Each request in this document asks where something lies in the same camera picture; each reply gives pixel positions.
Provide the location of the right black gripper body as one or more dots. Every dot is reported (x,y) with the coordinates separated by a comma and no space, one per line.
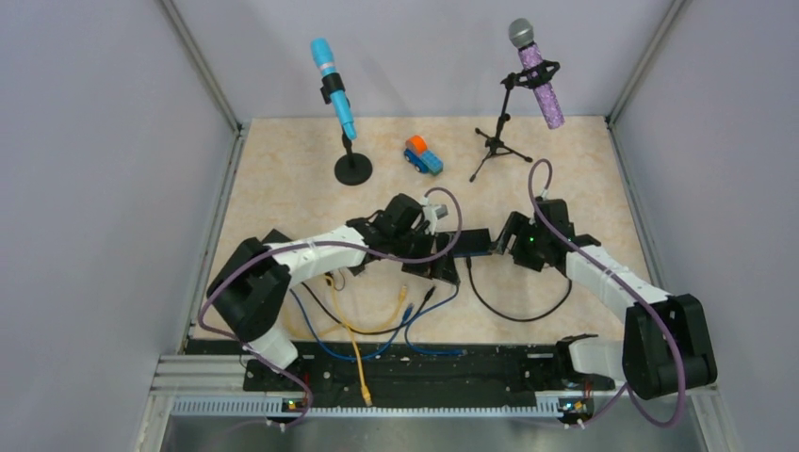
(529,248)

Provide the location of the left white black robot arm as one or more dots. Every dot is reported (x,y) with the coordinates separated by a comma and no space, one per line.
(250,290)

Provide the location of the small black ribbed network switch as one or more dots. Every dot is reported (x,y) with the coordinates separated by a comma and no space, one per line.
(473,243)

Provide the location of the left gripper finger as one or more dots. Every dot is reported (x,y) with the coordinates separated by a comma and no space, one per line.
(429,270)
(444,269)

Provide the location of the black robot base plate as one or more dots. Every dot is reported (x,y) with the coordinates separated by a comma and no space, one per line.
(481,377)

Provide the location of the large black network switch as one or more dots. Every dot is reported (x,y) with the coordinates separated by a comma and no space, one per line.
(275,236)

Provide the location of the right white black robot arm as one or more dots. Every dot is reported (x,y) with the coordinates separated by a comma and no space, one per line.
(666,344)

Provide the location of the purple glitter microphone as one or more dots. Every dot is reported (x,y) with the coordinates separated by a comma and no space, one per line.
(521,35)

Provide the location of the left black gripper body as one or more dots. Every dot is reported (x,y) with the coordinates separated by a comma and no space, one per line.
(415,243)

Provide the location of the black tripod microphone stand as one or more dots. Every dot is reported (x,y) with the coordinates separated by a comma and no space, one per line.
(502,131)

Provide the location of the black round-base microphone stand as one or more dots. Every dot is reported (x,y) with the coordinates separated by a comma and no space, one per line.
(352,169)

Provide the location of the aluminium frame rail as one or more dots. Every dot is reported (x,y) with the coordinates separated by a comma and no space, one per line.
(230,403)

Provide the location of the cyan microphone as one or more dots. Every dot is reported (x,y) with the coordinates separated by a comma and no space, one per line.
(333,89)

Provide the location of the black ethernet cable loose end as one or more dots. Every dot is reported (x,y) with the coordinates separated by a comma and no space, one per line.
(400,316)

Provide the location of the orange blue toy truck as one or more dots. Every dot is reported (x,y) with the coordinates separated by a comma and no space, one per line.
(418,154)

